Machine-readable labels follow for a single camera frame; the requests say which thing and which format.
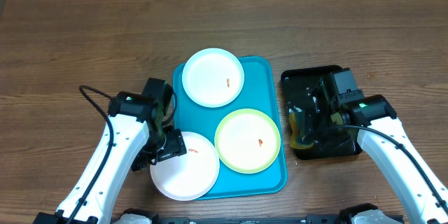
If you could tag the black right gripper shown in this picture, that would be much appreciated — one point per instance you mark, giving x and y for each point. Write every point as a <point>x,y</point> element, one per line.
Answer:
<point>312,134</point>

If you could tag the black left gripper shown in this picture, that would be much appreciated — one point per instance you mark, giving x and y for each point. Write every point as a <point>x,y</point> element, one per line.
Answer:
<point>176,145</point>

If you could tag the yellow green sponge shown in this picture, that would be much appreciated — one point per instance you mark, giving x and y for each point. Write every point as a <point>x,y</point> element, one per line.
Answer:
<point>296,117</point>

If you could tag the yellow plate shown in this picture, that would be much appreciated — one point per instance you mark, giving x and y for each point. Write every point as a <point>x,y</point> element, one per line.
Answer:
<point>247,141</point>

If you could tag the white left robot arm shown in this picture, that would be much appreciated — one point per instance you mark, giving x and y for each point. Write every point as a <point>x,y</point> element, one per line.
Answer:
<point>137,133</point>

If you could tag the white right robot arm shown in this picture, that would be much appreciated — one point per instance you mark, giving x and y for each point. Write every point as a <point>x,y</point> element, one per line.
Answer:
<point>373,124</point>

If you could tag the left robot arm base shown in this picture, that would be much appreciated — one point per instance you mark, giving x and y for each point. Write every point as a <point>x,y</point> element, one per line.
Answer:
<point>129,216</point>

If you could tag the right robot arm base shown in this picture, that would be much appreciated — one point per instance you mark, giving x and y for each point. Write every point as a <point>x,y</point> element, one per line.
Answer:
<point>366,214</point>

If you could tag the black water tray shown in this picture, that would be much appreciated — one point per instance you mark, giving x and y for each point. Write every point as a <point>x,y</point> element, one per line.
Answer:
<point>296,94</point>

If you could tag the teal plastic tray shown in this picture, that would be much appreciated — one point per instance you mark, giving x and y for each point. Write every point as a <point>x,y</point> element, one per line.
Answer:
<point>258,93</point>

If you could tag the white plate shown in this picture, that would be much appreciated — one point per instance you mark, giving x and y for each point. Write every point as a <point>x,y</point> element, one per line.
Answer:
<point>213,77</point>

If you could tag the black front rail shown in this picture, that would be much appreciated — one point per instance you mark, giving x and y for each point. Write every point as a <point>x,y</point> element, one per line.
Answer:
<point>309,219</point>

